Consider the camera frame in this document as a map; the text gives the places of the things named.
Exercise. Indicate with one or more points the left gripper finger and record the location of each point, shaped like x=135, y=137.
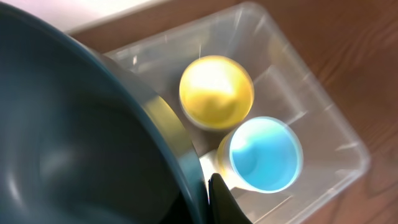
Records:
x=223, y=207

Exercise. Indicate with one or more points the light blue cup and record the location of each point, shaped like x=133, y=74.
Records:
x=263, y=155

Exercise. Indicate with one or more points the yellow small bowl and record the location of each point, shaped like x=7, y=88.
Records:
x=215, y=92

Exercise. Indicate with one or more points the dark blue bowl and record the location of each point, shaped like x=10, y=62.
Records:
x=86, y=141

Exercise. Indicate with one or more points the clear plastic storage container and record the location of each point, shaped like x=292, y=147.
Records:
x=285, y=89

